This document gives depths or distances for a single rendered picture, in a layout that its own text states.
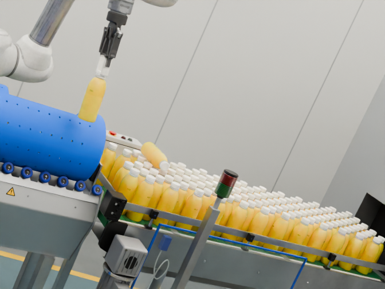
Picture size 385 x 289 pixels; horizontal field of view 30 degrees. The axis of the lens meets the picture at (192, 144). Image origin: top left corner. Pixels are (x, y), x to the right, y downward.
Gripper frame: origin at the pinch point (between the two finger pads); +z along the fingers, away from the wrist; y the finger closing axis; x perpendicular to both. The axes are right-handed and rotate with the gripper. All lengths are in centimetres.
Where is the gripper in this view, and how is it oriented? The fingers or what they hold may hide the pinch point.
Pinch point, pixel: (103, 66)
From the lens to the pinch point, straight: 270.7
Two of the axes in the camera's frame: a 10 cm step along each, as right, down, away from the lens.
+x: 8.4, 1.7, 5.2
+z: -2.8, 9.5, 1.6
